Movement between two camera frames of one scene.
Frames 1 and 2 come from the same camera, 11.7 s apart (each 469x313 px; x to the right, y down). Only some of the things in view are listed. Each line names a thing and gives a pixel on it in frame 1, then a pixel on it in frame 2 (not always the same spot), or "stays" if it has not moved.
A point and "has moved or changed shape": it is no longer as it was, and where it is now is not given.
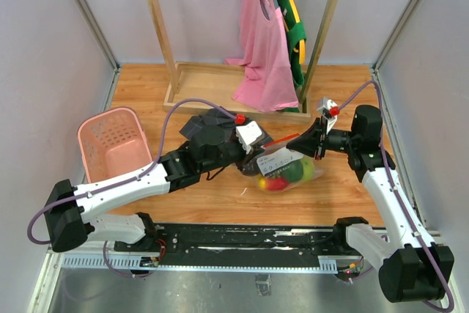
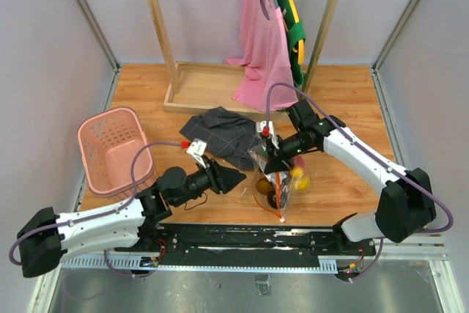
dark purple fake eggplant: x=251 y=168 -> x=271 y=199
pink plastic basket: x=113 y=141 stays
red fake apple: x=276 y=183 -> x=298 y=161
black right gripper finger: x=309 y=139 -> x=288 y=161
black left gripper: x=256 y=150 -> x=228 y=179
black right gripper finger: x=308 y=146 -> x=274 y=163
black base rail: x=237 y=244 stays
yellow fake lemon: x=262 y=182 -> x=303 y=183
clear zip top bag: x=281 y=168 has moved or changed shape
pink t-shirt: x=270 y=83 stays
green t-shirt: x=295 y=31 stays
